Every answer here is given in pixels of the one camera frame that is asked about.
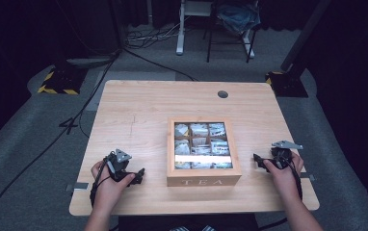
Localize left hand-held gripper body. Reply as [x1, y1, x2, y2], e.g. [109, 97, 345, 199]
[106, 147, 138, 183]

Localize white desk frame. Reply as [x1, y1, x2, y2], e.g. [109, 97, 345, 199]
[175, 0, 256, 60]

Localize black slanted stand pole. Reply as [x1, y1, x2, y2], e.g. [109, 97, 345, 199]
[279, 0, 332, 73]

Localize assorted tea bag packets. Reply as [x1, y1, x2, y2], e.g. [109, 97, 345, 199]
[173, 122, 233, 170]

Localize person's dark clothing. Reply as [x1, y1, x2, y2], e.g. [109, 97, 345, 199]
[118, 213, 261, 231]

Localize right hand-held gripper cable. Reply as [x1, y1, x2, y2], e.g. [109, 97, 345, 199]
[280, 156, 303, 201]

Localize person's right hand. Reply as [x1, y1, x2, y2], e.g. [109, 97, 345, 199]
[262, 151, 305, 202]

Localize flat grey stand foot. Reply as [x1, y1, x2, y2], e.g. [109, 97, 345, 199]
[66, 55, 119, 69]

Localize long black floor cable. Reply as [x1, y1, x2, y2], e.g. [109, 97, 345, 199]
[0, 47, 123, 231]

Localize left hand-held gripper cable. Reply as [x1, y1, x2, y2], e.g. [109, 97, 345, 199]
[89, 158, 113, 208]

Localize grey tape strip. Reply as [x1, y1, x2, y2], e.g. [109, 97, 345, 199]
[65, 181, 91, 193]
[299, 172, 317, 182]

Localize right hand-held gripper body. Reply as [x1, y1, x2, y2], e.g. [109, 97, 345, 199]
[270, 140, 304, 169]

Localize hand-held gripper cable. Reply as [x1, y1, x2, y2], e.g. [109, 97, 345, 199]
[89, 158, 113, 208]
[280, 156, 303, 201]

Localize yellow black striped stand base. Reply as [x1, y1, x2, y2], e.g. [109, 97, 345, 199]
[37, 64, 89, 96]
[265, 69, 309, 98]

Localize bundle of floor cables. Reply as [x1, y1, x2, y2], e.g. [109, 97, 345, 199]
[123, 15, 193, 50]

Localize thin black cable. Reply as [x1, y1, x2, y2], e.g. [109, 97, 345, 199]
[258, 217, 289, 231]

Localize wooden tea box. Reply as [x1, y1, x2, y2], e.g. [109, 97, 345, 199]
[166, 116, 243, 188]

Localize blue cloth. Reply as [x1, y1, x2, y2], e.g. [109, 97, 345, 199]
[216, 3, 262, 35]

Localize person's left hand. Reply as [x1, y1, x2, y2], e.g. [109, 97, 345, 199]
[91, 159, 137, 210]

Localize black chair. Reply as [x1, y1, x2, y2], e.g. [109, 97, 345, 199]
[205, 0, 259, 64]

